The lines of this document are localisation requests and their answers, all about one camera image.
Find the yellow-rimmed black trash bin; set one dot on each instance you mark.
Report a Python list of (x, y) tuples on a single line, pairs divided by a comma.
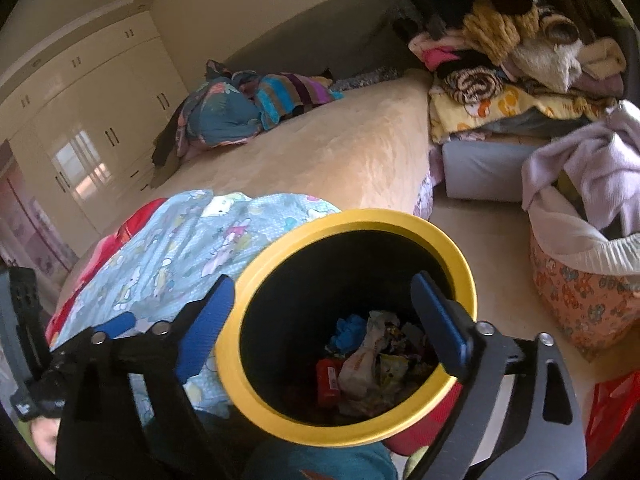
[(350, 220)]

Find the cream wardrobe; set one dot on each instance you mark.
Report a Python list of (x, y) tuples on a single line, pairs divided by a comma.
[(100, 110)]

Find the white fluffy garment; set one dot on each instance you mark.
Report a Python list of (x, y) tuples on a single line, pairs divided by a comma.
[(545, 65)]

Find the red blanket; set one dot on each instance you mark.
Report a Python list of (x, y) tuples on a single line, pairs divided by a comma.
[(100, 260)]

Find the light blue cartoon blanket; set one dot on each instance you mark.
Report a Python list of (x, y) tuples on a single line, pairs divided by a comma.
[(175, 250)]

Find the grey ottoman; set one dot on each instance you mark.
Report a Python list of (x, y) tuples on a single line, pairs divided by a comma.
[(485, 165)]

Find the tan brown furry garment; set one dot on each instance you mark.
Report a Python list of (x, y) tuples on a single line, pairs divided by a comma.
[(557, 27)]

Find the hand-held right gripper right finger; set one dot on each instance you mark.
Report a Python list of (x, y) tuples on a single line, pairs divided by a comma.
[(440, 325)]

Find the grey headboard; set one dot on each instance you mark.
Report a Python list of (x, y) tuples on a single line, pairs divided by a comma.
[(310, 35)]

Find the orange printed laundry basket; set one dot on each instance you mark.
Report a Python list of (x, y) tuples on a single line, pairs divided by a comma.
[(580, 300)]

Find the yellow white snack packet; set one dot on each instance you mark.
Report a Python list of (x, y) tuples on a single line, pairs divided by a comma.
[(395, 370)]

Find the brown striped knit garment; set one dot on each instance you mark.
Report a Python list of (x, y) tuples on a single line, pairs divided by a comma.
[(472, 85)]

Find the yellow cartoon blanket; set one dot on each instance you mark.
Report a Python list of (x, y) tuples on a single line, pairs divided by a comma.
[(500, 105)]

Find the blue crumpled wrapper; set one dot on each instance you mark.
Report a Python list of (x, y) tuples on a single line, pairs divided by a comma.
[(350, 330)]

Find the yellow knit garment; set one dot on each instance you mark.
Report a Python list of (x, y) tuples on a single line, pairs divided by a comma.
[(495, 30)]

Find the white orange snack packet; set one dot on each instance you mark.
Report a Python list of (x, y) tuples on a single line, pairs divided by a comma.
[(357, 367)]

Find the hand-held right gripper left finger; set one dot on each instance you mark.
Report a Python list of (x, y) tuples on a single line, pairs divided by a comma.
[(200, 340)]

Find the beige bed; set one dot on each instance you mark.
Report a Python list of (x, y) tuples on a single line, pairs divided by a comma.
[(340, 145)]

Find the dark brown garment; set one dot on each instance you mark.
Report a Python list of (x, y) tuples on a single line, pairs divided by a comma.
[(165, 145)]

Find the red plastic bag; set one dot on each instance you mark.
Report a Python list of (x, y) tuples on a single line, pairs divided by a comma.
[(615, 405)]

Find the teal garment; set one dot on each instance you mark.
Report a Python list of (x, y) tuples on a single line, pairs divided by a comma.
[(320, 460)]

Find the person's left hand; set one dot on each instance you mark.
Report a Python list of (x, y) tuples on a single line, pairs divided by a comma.
[(44, 437)]

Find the pink cartoon door curtain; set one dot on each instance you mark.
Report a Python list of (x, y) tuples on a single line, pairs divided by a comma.
[(30, 225)]

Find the striped blanket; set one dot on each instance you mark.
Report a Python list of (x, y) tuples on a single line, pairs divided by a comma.
[(285, 95)]

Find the pink garment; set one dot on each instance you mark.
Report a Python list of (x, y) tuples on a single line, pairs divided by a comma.
[(440, 55)]

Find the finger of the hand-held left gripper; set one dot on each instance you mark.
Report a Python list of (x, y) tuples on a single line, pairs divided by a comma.
[(120, 322)]

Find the blue floral quilt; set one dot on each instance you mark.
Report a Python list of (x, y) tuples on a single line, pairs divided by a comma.
[(220, 120)]

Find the red plastic container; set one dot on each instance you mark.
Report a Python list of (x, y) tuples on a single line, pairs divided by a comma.
[(425, 425)]

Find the grey patterned cloth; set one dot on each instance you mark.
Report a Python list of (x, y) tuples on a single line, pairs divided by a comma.
[(367, 79)]

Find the cream folded towel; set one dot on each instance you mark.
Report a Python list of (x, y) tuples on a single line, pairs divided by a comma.
[(605, 60)]

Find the red snack packet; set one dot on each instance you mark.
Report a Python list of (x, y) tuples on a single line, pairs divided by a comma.
[(327, 380)]

